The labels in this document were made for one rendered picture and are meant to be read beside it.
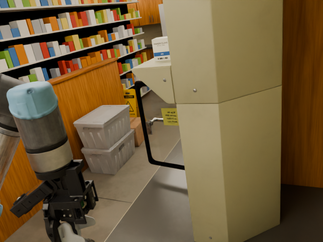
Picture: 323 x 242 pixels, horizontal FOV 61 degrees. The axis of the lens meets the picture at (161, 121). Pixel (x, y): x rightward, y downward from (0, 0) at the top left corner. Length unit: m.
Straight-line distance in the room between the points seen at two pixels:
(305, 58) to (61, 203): 0.83
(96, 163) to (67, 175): 2.76
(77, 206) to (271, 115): 0.54
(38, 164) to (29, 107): 0.10
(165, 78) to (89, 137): 2.50
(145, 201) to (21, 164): 1.88
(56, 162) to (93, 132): 2.57
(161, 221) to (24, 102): 0.71
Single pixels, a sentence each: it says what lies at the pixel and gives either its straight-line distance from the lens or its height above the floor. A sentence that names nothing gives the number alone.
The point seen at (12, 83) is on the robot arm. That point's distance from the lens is 0.60.
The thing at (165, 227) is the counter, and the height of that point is 0.94.
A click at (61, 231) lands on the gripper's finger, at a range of 0.62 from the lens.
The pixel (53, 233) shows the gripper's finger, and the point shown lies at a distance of 0.60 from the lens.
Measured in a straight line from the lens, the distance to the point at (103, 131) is 2.99.
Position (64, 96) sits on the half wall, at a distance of 3.21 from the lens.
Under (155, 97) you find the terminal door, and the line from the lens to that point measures 1.12.
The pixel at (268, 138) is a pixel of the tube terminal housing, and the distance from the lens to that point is 0.83.
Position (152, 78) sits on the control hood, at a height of 1.48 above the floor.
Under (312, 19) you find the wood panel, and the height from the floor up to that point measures 1.55.
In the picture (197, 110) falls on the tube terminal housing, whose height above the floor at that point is 1.39.
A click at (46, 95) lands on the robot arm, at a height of 1.54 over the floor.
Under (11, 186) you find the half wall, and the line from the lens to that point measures 2.85.
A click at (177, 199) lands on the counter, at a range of 1.14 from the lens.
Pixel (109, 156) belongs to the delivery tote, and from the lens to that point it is 3.11.
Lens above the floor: 1.63
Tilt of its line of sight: 21 degrees down
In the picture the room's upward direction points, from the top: 9 degrees counter-clockwise
